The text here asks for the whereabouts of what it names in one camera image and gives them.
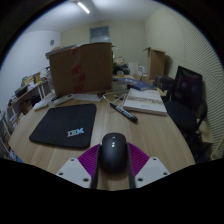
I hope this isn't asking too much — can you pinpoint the ceiling light tube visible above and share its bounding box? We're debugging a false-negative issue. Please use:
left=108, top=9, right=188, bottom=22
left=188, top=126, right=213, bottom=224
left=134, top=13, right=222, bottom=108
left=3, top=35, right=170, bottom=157
left=77, top=1, right=91, bottom=15

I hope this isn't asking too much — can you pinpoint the black mouse pad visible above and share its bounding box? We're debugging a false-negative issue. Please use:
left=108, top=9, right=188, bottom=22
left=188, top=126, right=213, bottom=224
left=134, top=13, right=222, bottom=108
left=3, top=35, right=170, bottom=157
left=28, top=103, right=98, bottom=149

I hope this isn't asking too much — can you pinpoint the black chair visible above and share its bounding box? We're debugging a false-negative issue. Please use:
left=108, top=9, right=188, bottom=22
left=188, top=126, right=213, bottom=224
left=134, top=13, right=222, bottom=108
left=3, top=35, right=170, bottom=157
left=164, top=65, right=209, bottom=161

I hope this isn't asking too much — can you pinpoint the black marker pen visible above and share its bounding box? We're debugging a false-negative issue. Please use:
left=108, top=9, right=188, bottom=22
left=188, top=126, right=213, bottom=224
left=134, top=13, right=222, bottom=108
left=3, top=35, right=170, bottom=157
left=109, top=102, right=139, bottom=123

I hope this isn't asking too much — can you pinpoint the black computer mouse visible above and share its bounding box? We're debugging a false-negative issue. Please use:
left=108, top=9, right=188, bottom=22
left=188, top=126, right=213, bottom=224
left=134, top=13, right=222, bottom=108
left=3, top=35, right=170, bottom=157
left=98, top=132, right=131, bottom=174

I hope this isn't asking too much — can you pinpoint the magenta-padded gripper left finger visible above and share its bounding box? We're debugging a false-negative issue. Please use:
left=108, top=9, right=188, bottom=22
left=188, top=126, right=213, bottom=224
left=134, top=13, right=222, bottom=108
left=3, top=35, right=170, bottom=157
left=55, top=143, right=101, bottom=190

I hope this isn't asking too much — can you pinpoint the white book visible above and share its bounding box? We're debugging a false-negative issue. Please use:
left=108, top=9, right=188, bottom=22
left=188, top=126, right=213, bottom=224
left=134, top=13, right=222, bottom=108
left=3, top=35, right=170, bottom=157
left=122, top=87, right=168, bottom=117

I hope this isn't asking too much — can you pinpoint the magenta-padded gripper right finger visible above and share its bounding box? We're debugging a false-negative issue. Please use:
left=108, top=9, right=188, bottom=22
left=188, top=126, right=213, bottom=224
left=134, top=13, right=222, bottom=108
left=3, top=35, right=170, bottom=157
left=127, top=142, right=172, bottom=190

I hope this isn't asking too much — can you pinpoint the white paper sheet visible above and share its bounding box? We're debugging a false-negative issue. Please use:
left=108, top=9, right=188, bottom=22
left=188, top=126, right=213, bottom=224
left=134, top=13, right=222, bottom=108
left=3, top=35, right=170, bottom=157
left=73, top=93, right=103, bottom=102

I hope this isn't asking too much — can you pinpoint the plain white remote control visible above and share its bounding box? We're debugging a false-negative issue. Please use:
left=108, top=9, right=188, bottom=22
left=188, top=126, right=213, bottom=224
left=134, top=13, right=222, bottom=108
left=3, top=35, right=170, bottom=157
left=33, top=99, right=51, bottom=112

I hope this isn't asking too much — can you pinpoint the window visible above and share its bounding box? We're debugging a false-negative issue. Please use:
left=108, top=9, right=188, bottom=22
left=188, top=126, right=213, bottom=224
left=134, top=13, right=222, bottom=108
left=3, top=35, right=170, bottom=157
left=89, top=25, right=111, bottom=44

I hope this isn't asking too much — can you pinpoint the small open cardboard box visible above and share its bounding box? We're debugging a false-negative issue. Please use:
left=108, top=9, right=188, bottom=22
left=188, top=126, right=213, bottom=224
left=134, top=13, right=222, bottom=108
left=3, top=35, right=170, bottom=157
left=143, top=46, right=167, bottom=81

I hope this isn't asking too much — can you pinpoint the blue book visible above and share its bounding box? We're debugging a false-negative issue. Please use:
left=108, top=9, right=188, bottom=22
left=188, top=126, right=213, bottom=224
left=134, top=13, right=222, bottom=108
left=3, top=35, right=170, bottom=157
left=127, top=79, right=158, bottom=92

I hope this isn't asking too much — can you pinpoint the white shelf unit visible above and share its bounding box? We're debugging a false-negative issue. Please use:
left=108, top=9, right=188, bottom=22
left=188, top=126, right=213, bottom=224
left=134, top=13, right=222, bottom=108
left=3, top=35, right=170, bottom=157
left=0, top=71, right=51, bottom=158

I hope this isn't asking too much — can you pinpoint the large brown cardboard box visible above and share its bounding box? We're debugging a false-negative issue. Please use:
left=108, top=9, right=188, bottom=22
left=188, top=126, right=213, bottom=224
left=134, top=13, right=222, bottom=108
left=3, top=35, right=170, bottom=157
left=48, top=42, right=114, bottom=98

